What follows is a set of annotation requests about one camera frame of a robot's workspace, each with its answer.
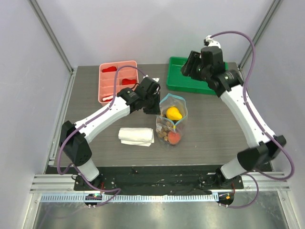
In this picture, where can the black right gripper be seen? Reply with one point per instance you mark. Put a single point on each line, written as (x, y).
(190, 64)

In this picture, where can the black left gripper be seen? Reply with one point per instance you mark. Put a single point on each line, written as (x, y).
(156, 109)

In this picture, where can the yellow fake pear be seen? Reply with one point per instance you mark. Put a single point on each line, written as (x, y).
(173, 114)

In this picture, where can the clear zip top bag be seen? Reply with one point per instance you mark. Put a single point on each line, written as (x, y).
(180, 126)

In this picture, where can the brown fake nuts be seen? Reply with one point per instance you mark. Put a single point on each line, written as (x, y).
(163, 128)

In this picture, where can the red orange fake peach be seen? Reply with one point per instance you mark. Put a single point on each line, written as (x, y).
(174, 138)

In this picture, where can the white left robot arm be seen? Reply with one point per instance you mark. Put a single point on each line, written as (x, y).
(75, 138)

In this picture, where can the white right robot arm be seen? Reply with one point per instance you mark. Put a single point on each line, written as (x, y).
(263, 145)

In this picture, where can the green plastic tray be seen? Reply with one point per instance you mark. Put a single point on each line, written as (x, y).
(177, 82)

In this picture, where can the red item middle compartment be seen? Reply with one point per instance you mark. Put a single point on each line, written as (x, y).
(128, 81)

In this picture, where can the red white item lower compartment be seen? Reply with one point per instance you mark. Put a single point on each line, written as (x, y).
(107, 98)

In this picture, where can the white folded towel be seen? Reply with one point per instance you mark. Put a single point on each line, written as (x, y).
(136, 136)

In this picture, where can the red item top compartment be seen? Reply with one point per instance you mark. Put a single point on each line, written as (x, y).
(109, 69)

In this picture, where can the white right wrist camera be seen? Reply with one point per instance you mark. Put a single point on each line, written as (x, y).
(210, 42)

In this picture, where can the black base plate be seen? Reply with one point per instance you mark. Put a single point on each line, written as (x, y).
(165, 180)

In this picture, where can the white slotted cable duct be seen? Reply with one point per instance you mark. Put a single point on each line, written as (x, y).
(91, 198)

